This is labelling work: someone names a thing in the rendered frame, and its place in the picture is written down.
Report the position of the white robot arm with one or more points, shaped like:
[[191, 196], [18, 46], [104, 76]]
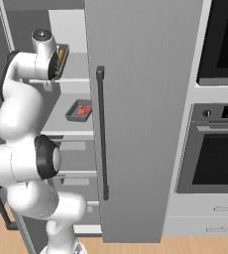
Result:
[[18, 122]]

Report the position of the red steak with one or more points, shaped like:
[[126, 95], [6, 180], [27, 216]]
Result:
[[84, 109]]

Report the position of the grey meat container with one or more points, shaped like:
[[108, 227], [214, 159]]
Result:
[[73, 114]]

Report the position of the grey vegetable container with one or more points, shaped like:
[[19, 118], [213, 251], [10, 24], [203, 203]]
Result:
[[65, 56]]

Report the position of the yellow potato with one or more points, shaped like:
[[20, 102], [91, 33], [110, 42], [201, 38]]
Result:
[[61, 54]]

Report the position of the grey closed fridge door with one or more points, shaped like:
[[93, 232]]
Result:
[[145, 115]]

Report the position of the white fridge shelf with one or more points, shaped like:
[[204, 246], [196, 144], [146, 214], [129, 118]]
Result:
[[77, 134], [83, 174], [73, 80]]

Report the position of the steel built-in oven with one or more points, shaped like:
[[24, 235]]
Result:
[[215, 158]]

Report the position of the white drawer front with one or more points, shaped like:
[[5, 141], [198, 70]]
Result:
[[188, 226], [192, 205]]

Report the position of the black built-in microwave oven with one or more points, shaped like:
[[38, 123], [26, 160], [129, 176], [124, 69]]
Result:
[[223, 43]]

